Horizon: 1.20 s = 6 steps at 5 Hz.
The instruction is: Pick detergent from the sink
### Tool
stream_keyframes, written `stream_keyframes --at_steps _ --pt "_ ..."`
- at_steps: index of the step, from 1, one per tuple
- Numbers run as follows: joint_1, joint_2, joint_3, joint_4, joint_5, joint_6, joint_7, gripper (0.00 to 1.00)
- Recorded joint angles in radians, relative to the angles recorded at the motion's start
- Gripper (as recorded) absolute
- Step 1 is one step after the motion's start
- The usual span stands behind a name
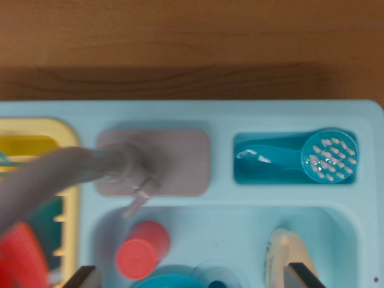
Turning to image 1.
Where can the clear round drain plug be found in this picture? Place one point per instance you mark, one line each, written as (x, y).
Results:
(234, 274)

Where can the cream detergent bottle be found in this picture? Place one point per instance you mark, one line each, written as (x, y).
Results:
(279, 252)

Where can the teal toy fork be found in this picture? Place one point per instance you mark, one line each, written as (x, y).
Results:
(2, 158)

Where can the gray toy faucet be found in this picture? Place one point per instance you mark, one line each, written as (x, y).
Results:
(60, 171)

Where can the red toy cup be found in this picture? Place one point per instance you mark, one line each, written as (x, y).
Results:
(138, 258)

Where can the teal dish brush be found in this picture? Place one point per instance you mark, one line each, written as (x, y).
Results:
(328, 156)

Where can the large teal toy plate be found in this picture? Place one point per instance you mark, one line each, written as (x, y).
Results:
(168, 279)

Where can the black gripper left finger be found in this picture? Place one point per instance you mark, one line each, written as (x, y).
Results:
(84, 277)

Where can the yellow plastic dish rack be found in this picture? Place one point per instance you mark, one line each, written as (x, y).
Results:
(69, 135)

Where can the light blue toy sink unit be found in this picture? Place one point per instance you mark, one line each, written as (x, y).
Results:
(240, 216)

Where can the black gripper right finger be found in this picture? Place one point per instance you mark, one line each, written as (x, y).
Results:
(301, 277)

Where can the red toy plate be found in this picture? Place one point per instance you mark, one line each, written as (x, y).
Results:
(21, 258)

